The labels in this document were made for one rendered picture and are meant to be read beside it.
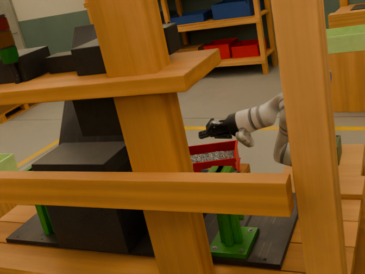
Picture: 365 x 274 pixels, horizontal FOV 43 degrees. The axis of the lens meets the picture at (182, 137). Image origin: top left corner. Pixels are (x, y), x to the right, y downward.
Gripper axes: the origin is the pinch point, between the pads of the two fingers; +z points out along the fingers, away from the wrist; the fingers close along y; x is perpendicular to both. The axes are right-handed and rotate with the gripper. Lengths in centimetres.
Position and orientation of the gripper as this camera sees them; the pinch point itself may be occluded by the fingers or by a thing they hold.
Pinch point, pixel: (203, 134)
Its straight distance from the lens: 155.2
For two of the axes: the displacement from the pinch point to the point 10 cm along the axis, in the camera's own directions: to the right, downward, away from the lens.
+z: -8.1, 2.5, 5.3
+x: 0.1, 9.1, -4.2
